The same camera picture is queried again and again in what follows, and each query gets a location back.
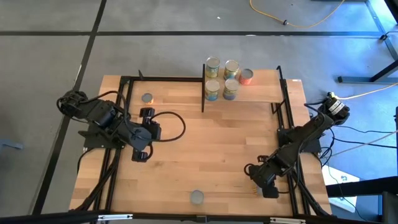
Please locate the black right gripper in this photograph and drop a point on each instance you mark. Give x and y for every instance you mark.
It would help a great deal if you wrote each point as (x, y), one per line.
(262, 176)

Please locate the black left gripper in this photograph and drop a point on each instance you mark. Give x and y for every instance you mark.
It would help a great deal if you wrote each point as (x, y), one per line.
(151, 130)

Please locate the short orange dotted can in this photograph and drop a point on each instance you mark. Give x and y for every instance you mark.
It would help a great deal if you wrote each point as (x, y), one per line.
(147, 98)

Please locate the short teal herringbone can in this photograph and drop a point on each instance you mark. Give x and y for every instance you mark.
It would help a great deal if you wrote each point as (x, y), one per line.
(196, 197)

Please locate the tall yellow purple can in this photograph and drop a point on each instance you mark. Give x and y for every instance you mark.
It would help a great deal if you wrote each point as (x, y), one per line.
(231, 87)

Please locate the tall blue tomato-print can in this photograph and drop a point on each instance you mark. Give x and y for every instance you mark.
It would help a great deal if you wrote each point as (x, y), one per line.
(212, 88)

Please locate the short orange circle-print can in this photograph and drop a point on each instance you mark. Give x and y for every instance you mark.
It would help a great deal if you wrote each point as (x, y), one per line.
(246, 76)

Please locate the tall blue yellow-green can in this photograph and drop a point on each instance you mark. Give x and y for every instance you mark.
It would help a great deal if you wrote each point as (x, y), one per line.
(213, 65)

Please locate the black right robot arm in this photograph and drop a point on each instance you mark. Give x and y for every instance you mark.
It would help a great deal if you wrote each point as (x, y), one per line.
(311, 132)

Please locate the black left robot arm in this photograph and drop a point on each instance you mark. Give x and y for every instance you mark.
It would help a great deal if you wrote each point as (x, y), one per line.
(102, 113)

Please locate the wooden shelf board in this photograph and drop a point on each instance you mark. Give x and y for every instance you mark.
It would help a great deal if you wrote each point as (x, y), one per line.
(264, 87)

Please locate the white paper sheet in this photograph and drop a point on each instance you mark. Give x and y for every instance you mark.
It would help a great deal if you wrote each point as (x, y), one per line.
(339, 174)

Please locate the black metal beam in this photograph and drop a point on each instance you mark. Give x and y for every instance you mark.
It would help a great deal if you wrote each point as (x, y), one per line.
(367, 186)

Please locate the black rig beam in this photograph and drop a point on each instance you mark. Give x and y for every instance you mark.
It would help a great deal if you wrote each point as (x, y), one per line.
(46, 219)

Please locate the blue floor tape piece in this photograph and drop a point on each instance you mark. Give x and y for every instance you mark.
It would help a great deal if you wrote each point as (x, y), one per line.
(11, 144)

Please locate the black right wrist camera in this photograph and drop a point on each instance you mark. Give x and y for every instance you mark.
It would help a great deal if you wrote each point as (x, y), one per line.
(270, 193)

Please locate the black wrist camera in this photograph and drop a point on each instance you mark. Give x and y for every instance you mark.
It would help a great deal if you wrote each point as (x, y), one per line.
(146, 112)
(270, 193)

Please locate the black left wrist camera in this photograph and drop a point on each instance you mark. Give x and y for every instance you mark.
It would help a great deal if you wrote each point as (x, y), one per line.
(146, 112)

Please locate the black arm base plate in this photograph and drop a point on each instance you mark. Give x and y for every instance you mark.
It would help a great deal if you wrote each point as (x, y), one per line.
(312, 147)
(93, 144)

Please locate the silver bracket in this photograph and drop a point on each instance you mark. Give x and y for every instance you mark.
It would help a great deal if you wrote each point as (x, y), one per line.
(115, 217)
(287, 221)

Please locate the small grey camera bracket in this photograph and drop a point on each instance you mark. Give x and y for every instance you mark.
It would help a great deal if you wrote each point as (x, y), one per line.
(201, 219)

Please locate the black aluminium table frame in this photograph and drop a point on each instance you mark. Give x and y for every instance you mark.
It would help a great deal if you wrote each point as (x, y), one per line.
(168, 79)

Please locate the black shelf support frame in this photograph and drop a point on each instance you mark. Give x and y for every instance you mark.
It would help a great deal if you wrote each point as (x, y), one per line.
(203, 93)

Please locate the wooden shelf with black frame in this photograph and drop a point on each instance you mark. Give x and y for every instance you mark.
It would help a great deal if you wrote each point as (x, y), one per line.
(279, 70)

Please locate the black metal stand frame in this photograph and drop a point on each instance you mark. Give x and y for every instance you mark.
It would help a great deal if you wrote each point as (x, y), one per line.
(384, 37)

